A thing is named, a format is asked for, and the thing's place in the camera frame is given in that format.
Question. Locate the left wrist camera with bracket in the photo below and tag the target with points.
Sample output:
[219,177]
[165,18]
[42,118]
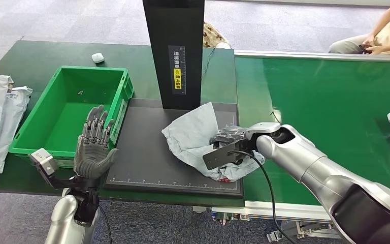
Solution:
[43,161]

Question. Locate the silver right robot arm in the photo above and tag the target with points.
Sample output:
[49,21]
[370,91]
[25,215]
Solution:
[333,182]

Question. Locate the small white earbud case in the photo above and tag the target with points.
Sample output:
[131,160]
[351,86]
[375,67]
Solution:
[97,58]

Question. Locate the dark handheld device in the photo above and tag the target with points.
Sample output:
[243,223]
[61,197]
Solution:
[365,49]

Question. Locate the pale grey mailer bag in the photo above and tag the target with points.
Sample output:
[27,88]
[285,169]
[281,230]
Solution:
[13,114]

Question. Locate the black scanner column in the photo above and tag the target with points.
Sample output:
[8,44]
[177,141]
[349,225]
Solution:
[168,33]

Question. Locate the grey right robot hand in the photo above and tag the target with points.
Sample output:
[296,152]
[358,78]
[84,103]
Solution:
[228,134]

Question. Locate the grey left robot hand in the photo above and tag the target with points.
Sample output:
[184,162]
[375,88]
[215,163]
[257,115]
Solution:
[92,158]

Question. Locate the black and yellow label sticker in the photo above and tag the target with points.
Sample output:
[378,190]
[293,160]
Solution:
[177,70]

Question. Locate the camouflage patterned object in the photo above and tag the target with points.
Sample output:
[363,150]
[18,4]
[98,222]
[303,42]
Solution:
[211,37]

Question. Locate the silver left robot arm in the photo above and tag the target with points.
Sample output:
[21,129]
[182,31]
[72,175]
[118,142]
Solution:
[63,222]

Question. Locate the white table foot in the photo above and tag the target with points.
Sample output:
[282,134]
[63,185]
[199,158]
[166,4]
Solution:
[199,209]

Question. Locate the green plastic crate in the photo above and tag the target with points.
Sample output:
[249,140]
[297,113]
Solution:
[70,118]

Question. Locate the black scanner base pad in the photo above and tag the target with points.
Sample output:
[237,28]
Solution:
[141,161]

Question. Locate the green conveyor belt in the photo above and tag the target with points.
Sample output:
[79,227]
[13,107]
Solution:
[343,94]

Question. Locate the small pale scrap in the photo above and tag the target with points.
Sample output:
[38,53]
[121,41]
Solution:
[80,92]

